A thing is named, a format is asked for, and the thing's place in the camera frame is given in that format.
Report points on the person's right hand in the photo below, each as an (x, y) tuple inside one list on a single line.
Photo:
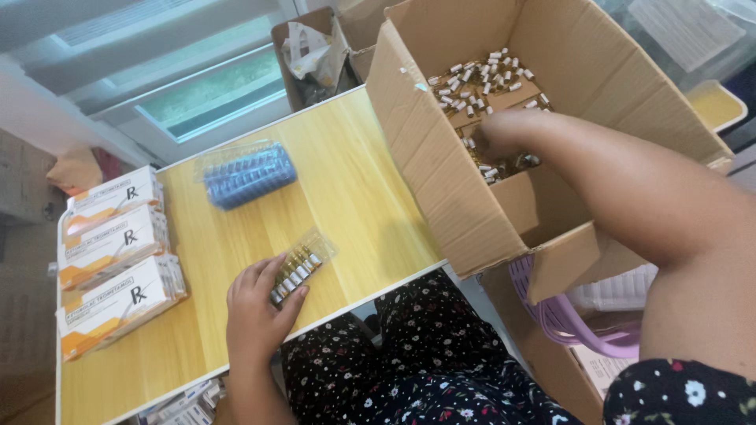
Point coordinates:
[(502, 133)]

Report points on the person's left hand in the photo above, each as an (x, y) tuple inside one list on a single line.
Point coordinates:
[(257, 322)]

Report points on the person's right fingers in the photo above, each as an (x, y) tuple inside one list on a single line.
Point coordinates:
[(485, 144)]

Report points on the clear plastic ampoule tray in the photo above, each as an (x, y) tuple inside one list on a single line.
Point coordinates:
[(322, 245)]

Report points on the large open cardboard box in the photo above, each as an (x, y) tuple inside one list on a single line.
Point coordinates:
[(449, 177)]

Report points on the pile of loose amber ampoules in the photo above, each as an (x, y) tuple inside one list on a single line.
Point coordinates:
[(472, 82)]

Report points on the plain cardboard box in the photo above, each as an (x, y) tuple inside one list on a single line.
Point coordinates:
[(360, 29)]

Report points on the purple plastic stool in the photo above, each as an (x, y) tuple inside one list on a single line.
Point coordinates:
[(561, 324)]

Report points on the cardboard box with crumpled paper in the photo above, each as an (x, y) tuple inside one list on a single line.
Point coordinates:
[(307, 65)]

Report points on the white plastic basket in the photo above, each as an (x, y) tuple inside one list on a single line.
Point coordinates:
[(620, 289)]

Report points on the clear plastic container with paper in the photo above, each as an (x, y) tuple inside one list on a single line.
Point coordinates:
[(679, 35)]

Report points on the black floral dress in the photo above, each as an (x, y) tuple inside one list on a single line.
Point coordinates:
[(425, 366)]

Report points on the row of amber ampoules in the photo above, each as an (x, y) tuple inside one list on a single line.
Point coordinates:
[(295, 274)]

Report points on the low brown cardboard box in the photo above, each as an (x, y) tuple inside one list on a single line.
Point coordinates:
[(549, 366)]

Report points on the yellow topped small table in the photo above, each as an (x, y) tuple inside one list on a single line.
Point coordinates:
[(714, 106)]

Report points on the stack of empty clear trays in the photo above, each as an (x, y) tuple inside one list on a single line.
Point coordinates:
[(248, 174)]

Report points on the printed paper leaflet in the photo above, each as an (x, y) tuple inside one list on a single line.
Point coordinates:
[(602, 369)]

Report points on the white orange medicine box bundle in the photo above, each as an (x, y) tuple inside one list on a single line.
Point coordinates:
[(109, 245), (112, 198), (115, 304)]

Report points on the heap of small medicine cartons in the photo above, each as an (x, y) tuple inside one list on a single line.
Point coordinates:
[(183, 404)]

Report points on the stack of brown cartons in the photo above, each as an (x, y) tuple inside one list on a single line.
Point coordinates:
[(26, 177)]

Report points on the window with white frame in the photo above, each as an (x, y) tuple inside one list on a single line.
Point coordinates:
[(177, 77)]

